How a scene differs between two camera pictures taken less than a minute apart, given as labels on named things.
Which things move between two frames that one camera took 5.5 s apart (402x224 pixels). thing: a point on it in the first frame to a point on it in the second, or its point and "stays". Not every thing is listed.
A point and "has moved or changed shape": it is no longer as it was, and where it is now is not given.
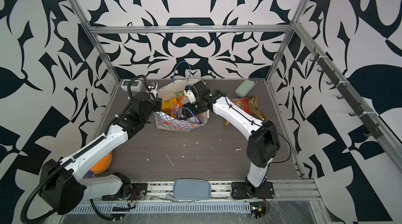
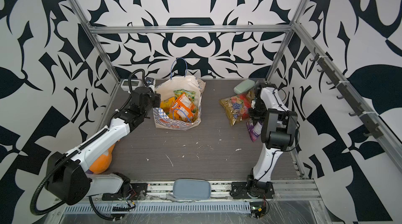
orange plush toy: [102, 165] stays
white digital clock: [135, 86] stays
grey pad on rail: [191, 189] stays
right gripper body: [196, 108] to [258, 113]
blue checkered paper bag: [172, 118] has moved or changed shape
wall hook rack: [369, 123] stays
